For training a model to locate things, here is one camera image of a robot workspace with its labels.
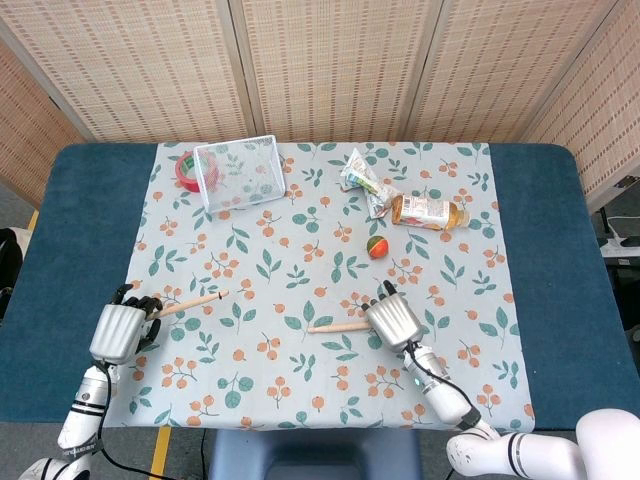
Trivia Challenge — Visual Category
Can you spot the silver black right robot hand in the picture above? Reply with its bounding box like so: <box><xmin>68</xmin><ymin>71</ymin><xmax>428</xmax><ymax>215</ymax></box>
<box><xmin>360</xmin><ymin>280</ymin><xmax>425</xmax><ymax>354</ymax></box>

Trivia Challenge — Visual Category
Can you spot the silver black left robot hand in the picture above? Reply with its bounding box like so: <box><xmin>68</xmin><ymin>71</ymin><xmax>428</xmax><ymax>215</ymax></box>
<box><xmin>88</xmin><ymin>283</ymin><xmax>164</xmax><ymax>365</ymax></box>

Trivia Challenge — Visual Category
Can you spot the wooden stick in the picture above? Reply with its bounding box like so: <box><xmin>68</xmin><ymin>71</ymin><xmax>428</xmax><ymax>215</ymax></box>
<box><xmin>307</xmin><ymin>322</ymin><xmax>374</xmax><ymax>334</ymax></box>
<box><xmin>144</xmin><ymin>289</ymin><xmax>230</xmax><ymax>321</ymax></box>

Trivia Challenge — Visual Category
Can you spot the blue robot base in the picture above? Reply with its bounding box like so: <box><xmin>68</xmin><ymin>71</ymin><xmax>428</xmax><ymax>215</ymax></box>
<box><xmin>207</xmin><ymin>428</ymin><xmax>422</xmax><ymax>480</ymax></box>

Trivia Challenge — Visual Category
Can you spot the leaf and berry print tablecloth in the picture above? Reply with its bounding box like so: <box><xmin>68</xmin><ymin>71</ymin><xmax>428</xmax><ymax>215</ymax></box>
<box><xmin>102</xmin><ymin>141</ymin><xmax>536</xmax><ymax>432</ymax></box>

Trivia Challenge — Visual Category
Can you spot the teal table cover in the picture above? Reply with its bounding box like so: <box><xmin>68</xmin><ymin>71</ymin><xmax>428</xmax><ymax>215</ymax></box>
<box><xmin>0</xmin><ymin>143</ymin><xmax>639</xmax><ymax>432</ymax></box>

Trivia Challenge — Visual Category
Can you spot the plastic juice bottle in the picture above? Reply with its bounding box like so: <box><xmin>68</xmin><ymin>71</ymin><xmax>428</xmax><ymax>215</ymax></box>
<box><xmin>389</xmin><ymin>193</ymin><xmax>471</xmax><ymax>232</ymax></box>

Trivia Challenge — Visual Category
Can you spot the black bag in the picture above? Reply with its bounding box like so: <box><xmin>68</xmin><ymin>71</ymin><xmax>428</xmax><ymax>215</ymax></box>
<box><xmin>0</xmin><ymin>227</ymin><xmax>25</xmax><ymax>321</ymax></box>

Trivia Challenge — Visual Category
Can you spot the crumpled snack bag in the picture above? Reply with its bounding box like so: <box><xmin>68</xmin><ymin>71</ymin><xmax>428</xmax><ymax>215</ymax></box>
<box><xmin>340</xmin><ymin>148</ymin><xmax>404</xmax><ymax>220</ymax></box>

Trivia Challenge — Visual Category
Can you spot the red tape roll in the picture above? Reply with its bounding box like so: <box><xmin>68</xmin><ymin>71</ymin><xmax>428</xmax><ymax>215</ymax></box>
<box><xmin>174</xmin><ymin>150</ymin><xmax>221</xmax><ymax>194</ymax></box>

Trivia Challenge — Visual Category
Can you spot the woven folding screen panel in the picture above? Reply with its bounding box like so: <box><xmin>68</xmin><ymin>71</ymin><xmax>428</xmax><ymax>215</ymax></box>
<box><xmin>0</xmin><ymin>39</ymin><xmax>89</xmax><ymax>209</ymax></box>
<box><xmin>524</xmin><ymin>9</ymin><xmax>640</xmax><ymax>211</ymax></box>
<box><xmin>0</xmin><ymin>0</ymin><xmax>256</xmax><ymax>144</ymax></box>
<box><xmin>232</xmin><ymin>0</ymin><xmax>444</xmax><ymax>143</ymax></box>
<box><xmin>407</xmin><ymin>0</ymin><xmax>624</xmax><ymax>144</ymax></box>

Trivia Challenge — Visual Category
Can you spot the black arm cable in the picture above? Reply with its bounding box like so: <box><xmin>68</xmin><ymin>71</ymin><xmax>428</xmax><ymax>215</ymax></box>
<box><xmin>96</xmin><ymin>363</ymin><xmax>169</xmax><ymax>480</ymax></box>
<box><xmin>403</xmin><ymin>342</ymin><xmax>484</xmax><ymax>429</ymax></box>

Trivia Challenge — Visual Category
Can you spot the white wire mesh basket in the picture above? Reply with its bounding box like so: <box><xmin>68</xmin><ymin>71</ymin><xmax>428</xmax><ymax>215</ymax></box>
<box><xmin>193</xmin><ymin>134</ymin><xmax>287</xmax><ymax>215</ymax></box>

